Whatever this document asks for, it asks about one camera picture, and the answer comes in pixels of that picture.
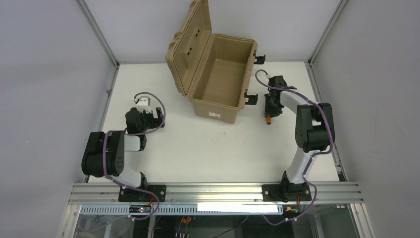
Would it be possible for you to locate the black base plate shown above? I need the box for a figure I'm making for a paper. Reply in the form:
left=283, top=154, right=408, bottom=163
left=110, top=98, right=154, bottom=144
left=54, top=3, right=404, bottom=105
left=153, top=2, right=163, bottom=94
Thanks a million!
left=262, top=183, right=312, bottom=202
left=118, top=184, right=167, bottom=202

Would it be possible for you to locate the slotted cable duct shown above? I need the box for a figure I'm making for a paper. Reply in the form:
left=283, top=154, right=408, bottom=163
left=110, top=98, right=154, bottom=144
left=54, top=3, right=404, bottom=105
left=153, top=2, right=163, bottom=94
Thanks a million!
left=80, top=203, right=283, bottom=216

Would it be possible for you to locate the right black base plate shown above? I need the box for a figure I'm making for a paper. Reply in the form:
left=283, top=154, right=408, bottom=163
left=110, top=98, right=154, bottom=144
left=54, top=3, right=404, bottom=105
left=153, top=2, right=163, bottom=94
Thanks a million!
left=262, top=183, right=312, bottom=202

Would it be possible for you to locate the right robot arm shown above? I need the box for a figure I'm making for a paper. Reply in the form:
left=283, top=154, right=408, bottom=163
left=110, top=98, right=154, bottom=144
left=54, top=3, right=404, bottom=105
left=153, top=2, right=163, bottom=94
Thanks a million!
left=262, top=75, right=335, bottom=202

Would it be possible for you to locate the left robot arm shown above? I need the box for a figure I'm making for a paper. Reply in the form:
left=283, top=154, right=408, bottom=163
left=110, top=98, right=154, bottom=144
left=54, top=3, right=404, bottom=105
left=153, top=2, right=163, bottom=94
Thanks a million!
left=81, top=107, right=164, bottom=190

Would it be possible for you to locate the aluminium frame rail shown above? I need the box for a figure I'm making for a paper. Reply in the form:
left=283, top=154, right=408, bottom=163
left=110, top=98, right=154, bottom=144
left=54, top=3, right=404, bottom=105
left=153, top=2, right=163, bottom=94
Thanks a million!
left=68, top=181, right=364, bottom=205

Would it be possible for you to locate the tan plastic storage bin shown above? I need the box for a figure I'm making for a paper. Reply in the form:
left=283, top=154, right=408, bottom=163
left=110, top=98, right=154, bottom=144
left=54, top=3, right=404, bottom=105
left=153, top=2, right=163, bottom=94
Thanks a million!
left=165, top=0, right=258, bottom=123

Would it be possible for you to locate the black upper bin latch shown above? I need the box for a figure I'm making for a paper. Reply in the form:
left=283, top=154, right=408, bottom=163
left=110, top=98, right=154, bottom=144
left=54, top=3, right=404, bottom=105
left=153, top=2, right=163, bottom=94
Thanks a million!
left=253, top=50, right=266, bottom=65

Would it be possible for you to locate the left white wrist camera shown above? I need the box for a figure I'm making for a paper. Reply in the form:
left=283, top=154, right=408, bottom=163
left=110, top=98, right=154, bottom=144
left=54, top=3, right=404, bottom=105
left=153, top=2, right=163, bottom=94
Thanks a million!
left=133, top=96, right=152, bottom=114

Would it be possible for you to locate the orange black screwdriver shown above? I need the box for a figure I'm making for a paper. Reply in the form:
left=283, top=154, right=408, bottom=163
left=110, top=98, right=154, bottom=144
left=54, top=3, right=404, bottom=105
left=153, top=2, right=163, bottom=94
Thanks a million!
left=265, top=114, right=272, bottom=125

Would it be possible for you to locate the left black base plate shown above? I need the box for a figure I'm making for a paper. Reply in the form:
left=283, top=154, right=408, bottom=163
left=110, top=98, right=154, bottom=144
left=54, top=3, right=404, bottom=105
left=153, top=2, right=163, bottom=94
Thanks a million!
left=118, top=184, right=167, bottom=202

